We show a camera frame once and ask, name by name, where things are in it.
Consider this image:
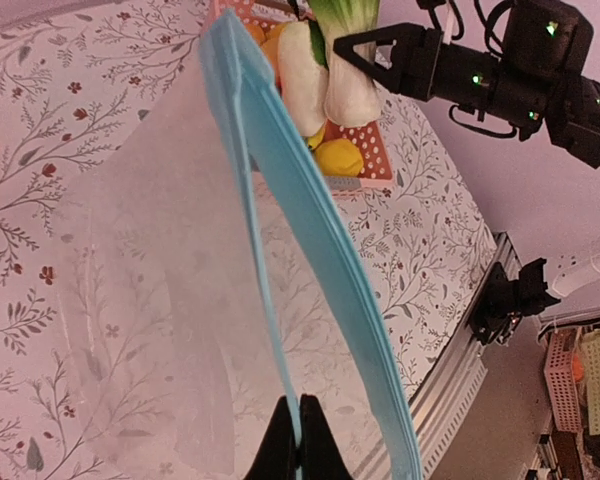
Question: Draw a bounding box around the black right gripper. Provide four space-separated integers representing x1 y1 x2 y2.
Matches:
333 23 444 101

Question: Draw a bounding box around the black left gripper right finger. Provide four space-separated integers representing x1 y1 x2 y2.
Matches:
299 394 353 480

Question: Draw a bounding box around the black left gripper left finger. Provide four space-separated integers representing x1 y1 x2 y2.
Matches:
247 396 298 480

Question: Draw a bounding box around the toy bok choy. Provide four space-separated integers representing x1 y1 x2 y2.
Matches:
308 0 381 128

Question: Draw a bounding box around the clear zip top bag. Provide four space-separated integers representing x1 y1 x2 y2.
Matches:
55 11 422 479

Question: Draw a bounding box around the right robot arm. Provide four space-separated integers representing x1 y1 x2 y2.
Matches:
334 1 600 169

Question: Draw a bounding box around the white toy radish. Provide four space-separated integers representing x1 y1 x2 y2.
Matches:
277 21 328 137

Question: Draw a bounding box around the pink perforated plastic basket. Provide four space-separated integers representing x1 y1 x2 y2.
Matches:
202 0 396 190

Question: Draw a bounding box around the yellow toy lemon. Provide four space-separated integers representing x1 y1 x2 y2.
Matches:
314 138 364 177

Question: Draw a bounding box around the toy banana bunch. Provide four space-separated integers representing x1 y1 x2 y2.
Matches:
305 124 326 151

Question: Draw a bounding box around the orange toy fruit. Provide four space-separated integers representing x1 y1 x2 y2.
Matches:
245 22 288 64

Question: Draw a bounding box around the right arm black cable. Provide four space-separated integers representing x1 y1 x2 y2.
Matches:
414 0 511 51

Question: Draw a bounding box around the front aluminium rail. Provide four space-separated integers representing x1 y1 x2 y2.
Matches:
409 232 520 479

